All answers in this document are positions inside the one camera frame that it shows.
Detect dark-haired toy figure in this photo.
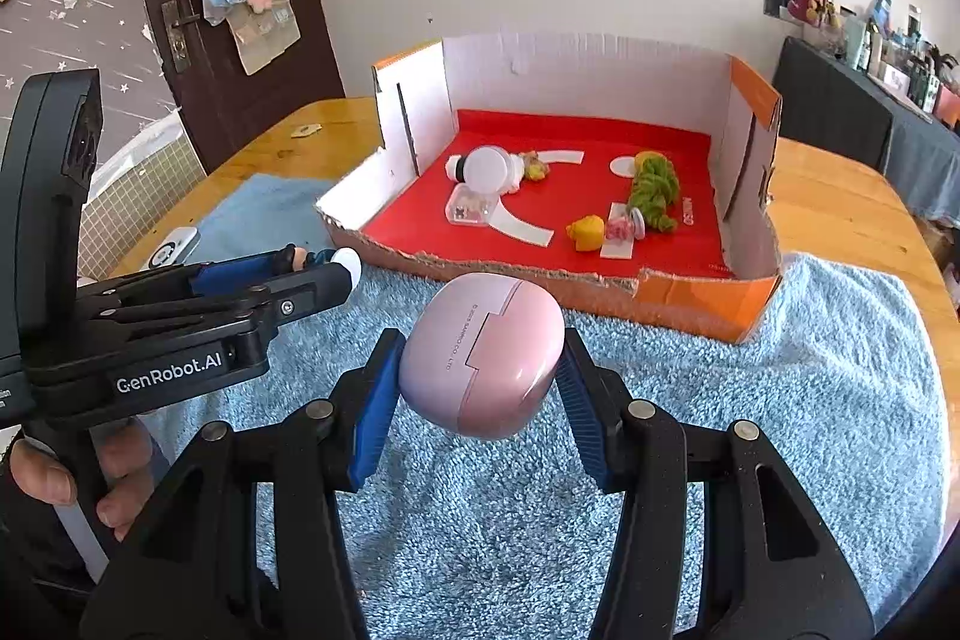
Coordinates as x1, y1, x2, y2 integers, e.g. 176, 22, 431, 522
281, 244, 362, 285

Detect pink egg-shaped case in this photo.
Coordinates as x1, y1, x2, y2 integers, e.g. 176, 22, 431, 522
397, 272, 567, 440

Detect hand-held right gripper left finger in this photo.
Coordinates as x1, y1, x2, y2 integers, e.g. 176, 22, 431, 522
88, 329, 410, 640

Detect dark brown door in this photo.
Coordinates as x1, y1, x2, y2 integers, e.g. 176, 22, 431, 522
127, 0, 350, 176

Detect blue fluffy towel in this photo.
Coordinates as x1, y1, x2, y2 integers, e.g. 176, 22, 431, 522
146, 173, 950, 640

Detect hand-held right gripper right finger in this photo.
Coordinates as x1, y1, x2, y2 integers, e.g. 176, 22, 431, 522
555, 329, 875, 640

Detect person's left hand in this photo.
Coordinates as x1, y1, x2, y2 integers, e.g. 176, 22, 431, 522
7, 419, 155, 542

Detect yellow-haired toy figure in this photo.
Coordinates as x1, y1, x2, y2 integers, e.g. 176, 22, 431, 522
564, 209, 646, 253

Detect side table with blue cloth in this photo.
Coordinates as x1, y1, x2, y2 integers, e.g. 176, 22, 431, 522
772, 36, 960, 221

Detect green and yellow scrunchie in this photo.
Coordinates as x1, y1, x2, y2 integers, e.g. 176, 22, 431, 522
634, 151, 681, 199

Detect beige paper bag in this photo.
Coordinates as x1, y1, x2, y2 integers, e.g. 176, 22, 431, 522
225, 0, 302, 77

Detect metal door handle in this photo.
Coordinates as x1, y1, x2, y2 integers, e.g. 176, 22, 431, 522
161, 0, 203, 77

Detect white round lid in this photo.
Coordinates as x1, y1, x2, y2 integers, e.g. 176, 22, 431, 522
466, 146, 512, 193

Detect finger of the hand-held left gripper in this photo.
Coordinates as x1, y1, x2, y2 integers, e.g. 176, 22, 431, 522
103, 265, 355, 342
77, 246, 299, 313

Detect clear plastic case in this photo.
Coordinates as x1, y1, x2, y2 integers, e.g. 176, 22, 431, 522
444, 184, 502, 229

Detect orange cardboard box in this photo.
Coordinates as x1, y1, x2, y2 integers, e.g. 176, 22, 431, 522
315, 31, 783, 345

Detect group of bottles and jars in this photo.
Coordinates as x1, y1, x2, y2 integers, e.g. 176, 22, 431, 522
832, 0, 960, 127

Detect white rectangular device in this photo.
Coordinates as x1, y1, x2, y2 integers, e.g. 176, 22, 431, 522
139, 226, 202, 270

